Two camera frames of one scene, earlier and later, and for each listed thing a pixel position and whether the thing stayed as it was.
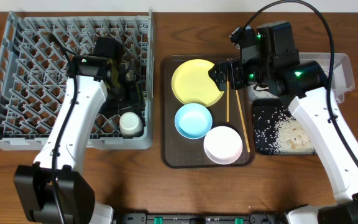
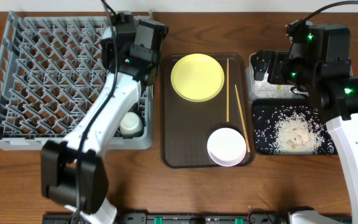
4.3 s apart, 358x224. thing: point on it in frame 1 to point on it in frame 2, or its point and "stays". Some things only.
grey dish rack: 31,68 stays
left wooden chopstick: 227,102 stays
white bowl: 223,145 stays
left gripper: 132,94 to 142,52
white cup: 130,124 stays
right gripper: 233,66 to 278,61
